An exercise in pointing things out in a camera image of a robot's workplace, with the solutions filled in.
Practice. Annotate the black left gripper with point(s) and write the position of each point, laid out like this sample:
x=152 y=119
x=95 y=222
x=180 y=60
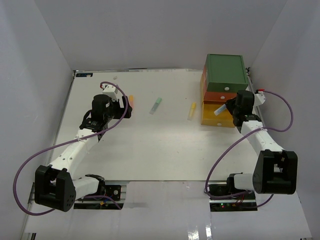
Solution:
x=120 y=113

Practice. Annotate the orange cap highlighter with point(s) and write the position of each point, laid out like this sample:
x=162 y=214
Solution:
x=131 y=101

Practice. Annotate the blue cap highlighter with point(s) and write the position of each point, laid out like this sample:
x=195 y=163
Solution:
x=220 y=110

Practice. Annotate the yellow drawer box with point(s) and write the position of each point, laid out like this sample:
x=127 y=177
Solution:
x=208 y=117

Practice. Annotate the green cap highlighter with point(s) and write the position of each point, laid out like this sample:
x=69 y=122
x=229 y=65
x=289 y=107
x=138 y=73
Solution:
x=155 y=105

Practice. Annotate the green drawer box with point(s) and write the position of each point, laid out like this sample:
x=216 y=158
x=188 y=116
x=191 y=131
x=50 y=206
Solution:
x=225 y=73

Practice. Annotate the orange drawer box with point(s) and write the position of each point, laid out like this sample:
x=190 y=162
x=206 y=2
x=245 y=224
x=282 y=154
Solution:
x=212 y=96

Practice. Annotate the yellow cap highlighter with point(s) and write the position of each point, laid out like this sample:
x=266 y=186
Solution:
x=191 y=111

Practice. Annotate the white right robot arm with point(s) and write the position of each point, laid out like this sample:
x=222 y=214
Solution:
x=276 y=169

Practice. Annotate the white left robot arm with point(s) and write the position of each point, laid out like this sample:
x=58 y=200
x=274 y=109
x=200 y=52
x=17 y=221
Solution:
x=55 y=184

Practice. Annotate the blue label sticker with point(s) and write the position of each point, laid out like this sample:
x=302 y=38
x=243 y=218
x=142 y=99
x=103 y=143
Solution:
x=83 y=75

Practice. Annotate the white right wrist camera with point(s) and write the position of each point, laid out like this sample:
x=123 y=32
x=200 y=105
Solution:
x=259 y=97

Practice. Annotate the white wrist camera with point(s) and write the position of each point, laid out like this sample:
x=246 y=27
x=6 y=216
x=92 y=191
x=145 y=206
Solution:
x=110 y=91
x=259 y=97

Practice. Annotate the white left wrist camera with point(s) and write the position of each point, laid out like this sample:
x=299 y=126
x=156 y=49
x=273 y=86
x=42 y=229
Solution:
x=110 y=91

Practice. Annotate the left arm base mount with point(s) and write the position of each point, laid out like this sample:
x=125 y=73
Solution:
x=114 y=198

